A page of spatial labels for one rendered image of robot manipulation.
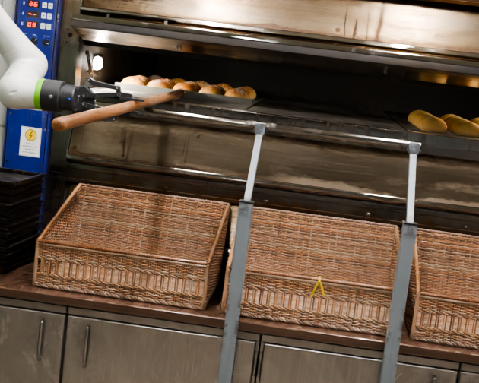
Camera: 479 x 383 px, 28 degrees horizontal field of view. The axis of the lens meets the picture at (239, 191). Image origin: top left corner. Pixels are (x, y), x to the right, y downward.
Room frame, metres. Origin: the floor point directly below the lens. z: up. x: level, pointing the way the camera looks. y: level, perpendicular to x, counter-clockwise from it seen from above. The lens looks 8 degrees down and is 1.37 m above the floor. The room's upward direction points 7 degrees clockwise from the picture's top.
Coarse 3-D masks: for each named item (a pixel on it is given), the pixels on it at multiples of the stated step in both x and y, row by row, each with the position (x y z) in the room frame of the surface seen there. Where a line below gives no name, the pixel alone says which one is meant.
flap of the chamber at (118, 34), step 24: (72, 24) 3.26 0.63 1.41; (96, 24) 3.25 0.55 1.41; (168, 48) 3.39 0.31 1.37; (192, 48) 3.34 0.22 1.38; (216, 48) 3.29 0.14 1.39; (240, 48) 3.23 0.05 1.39; (264, 48) 3.21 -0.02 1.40; (288, 48) 3.20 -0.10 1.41; (312, 48) 3.20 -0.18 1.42; (360, 72) 3.36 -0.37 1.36; (408, 72) 3.25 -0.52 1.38; (432, 72) 3.20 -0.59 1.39; (456, 72) 3.16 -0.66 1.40
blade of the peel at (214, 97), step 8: (128, 88) 3.79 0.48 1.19; (136, 88) 3.79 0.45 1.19; (144, 88) 3.78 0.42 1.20; (152, 88) 3.78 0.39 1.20; (160, 88) 3.78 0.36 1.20; (192, 96) 3.77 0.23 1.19; (200, 96) 3.77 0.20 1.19; (208, 96) 3.77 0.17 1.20; (216, 96) 3.76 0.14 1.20; (224, 96) 3.76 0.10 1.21; (240, 104) 3.76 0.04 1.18; (248, 104) 3.75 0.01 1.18
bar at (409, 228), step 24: (192, 120) 3.00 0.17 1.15; (216, 120) 2.99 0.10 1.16; (240, 120) 2.99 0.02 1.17; (384, 144) 2.95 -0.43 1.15; (408, 144) 2.94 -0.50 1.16; (408, 168) 2.92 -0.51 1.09; (408, 192) 2.82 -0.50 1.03; (240, 216) 2.75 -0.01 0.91; (408, 216) 2.76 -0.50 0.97; (240, 240) 2.75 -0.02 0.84; (408, 240) 2.72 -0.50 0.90; (240, 264) 2.75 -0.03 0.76; (408, 264) 2.72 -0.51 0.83; (240, 288) 2.75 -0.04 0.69; (384, 360) 2.72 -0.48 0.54
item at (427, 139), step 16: (192, 112) 3.37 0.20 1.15; (208, 112) 3.37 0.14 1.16; (224, 112) 3.36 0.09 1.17; (240, 112) 3.36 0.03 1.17; (256, 112) 3.36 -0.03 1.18; (320, 128) 3.34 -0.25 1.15; (336, 128) 3.33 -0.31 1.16; (352, 128) 3.33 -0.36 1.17; (368, 128) 3.32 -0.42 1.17; (384, 128) 3.32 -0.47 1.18; (432, 144) 3.31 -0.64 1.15; (448, 144) 3.30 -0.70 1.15; (464, 144) 3.30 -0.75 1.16
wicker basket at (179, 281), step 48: (96, 192) 3.36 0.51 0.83; (144, 192) 3.35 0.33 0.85; (48, 240) 2.91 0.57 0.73; (96, 240) 3.31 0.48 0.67; (144, 240) 3.31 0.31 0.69; (192, 240) 3.30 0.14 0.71; (48, 288) 2.91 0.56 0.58; (96, 288) 2.89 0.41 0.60; (144, 288) 2.88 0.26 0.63; (192, 288) 3.09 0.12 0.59
